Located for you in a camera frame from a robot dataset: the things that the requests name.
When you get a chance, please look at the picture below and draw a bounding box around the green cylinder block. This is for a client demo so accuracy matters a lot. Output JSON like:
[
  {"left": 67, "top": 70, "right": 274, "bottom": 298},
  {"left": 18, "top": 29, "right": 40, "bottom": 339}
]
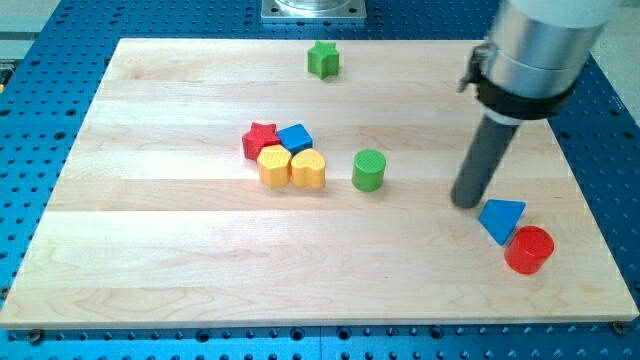
[{"left": 352, "top": 149, "right": 386, "bottom": 192}]

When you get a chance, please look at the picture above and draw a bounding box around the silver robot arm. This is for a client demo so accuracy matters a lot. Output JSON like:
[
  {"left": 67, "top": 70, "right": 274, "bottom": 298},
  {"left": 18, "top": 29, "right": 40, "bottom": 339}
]
[{"left": 458, "top": 0, "right": 621, "bottom": 120}]

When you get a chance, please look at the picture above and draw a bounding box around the blue triangle block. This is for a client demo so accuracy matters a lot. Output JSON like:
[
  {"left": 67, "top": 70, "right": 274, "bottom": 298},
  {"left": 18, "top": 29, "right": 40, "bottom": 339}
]
[{"left": 479, "top": 199, "right": 526, "bottom": 245}]

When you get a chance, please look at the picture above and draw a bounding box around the yellow heart block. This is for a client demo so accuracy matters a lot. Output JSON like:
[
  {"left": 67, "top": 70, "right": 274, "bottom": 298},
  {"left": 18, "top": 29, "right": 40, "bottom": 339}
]
[{"left": 291, "top": 148, "right": 326, "bottom": 189}]

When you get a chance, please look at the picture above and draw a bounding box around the blue cube block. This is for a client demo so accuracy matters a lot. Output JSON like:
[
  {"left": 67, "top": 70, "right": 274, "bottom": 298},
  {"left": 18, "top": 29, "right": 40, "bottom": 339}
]
[{"left": 277, "top": 124, "right": 313, "bottom": 155}]

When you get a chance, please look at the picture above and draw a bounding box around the yellow pentagon block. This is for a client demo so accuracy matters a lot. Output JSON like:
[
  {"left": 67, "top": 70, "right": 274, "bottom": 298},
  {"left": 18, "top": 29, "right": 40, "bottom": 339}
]
[{"left": 257, "top": 145, "right": 292, "bottom": 188}]

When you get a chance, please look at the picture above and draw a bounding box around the red star block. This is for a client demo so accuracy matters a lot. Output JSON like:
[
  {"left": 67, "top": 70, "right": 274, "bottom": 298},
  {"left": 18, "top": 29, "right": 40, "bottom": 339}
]
[{"left": 242, "top": 122, "right": 281, "bottom": 160}]

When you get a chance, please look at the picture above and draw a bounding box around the wooden board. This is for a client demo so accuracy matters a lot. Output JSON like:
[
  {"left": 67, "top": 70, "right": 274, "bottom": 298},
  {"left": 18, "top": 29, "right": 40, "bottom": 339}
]
[{"left": 1, "top": 39, "right": 638, "bottom": 329}]

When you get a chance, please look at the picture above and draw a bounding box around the green star block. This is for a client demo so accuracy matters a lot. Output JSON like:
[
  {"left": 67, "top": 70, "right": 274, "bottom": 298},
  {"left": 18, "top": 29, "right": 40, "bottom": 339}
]
[{"left": 307, "top": 41, "right": 340, "bottom": 79}]

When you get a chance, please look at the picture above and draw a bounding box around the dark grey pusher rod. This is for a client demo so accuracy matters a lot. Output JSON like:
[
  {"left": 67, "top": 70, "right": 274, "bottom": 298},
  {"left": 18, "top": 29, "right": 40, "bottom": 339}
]
[{"left": 450, "top": 114, "right": 521, "bottom": 209}]

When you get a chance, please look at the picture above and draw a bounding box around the red cylinder block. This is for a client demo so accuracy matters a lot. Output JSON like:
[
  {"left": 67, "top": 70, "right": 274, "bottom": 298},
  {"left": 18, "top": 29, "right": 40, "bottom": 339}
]
[{"left": 504, "top": 226, "right": 555, "bottom": 275}]

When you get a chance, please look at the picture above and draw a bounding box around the blue perforated table plate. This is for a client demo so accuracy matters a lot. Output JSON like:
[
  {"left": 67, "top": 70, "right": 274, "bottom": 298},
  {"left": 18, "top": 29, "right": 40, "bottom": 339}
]
[{"left": 1, "top": 0, "right": 639, "bottom": 359}]

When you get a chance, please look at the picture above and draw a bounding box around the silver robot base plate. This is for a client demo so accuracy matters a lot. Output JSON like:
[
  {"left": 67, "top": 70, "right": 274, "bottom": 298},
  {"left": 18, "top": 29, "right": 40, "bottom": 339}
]
[{"left": 260, "top": 0, "right": 367, "bottom": 22}]

